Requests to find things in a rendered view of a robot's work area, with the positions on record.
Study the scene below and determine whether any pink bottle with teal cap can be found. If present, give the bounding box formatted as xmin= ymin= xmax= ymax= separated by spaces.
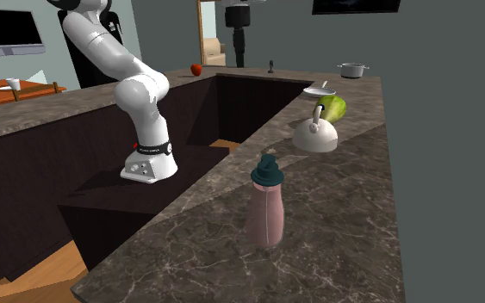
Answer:
xmin=245 ymin=153 xmax=285 ymax=249

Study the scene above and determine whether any black upright panel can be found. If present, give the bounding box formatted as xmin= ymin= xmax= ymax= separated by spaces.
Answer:
xmin=57 ymin=8 xmax=126 ymax=90

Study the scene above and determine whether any green cabbage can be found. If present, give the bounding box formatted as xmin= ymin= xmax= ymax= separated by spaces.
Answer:
xmin=313 ymin=94 xmax=348 ymax=125

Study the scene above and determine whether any white kettle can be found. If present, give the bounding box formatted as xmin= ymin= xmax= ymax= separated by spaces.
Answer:
xmin=291 ymin=104 xmax=339 ymax=154

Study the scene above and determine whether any black television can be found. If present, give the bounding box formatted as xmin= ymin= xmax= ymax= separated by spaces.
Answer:
xmin=0 ymin=8 xmax=47 ymax=59

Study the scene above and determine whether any white pan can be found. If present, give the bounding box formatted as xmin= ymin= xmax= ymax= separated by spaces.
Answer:
xmin=302 ymin=80 xmax=337 ymax=99

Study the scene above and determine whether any wooden door frame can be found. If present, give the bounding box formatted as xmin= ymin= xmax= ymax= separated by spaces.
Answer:
xmin=196 ymin=0 xmax=227 ymax=67

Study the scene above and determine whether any white pot with handles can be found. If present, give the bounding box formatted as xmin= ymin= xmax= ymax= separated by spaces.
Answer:
xmin=336 ymin=62 xmax=370 ymax=80

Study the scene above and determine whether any dark wall picture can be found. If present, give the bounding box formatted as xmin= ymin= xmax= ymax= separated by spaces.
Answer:
xmin=311 ymin=0 xmax=402 ymax=15

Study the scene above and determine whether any dark robot stand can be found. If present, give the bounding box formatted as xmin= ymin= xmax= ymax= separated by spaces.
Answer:
xmin=57 ymin=144 xmax=232 ymax=272

